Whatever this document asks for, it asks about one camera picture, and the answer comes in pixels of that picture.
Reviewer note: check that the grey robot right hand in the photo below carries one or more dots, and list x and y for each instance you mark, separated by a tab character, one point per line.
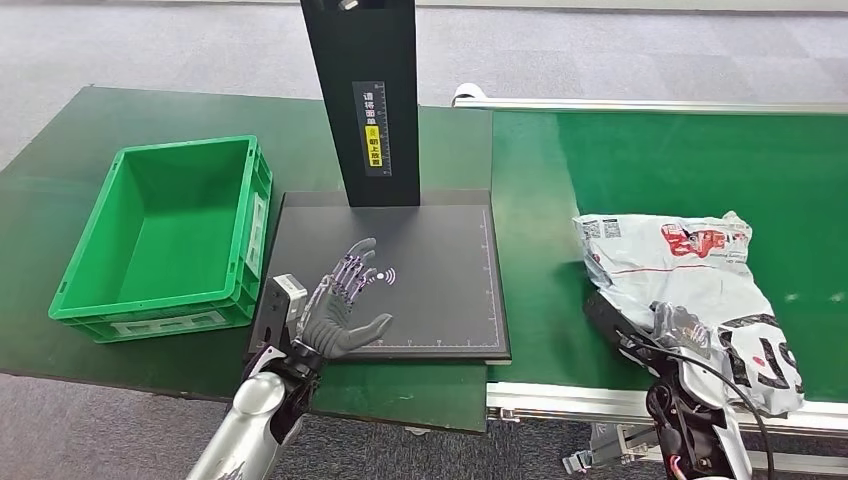
682	331

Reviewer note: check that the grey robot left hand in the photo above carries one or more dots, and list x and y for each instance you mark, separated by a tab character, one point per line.
331	324

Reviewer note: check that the white printed courier package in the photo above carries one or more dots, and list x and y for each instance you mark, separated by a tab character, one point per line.
676	272

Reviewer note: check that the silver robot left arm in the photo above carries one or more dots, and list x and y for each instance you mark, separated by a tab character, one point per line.
252	424

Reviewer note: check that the green conveyor belt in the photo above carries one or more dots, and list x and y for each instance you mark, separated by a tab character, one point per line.
662	166

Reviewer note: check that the green plastic crate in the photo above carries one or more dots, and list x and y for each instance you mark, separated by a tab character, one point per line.
166	232

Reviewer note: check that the yellow and black column label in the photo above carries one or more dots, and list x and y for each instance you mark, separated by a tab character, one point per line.
373	132

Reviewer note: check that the black scanner column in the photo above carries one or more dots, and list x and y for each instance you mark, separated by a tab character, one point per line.
364	53

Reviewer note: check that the dark green table mat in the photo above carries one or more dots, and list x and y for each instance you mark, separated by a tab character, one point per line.
99	126

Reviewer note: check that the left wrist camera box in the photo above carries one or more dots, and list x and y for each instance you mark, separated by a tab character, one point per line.
281	308

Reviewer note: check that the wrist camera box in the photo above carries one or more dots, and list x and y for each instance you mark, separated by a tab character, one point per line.
609	321
281	308

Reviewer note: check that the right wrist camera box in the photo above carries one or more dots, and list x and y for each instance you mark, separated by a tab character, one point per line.
609	321

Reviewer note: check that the black scanner base plate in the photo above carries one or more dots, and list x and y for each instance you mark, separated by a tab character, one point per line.
444	278

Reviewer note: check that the aluminium conveyor rail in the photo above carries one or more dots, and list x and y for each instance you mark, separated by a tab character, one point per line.
563	401
662	104

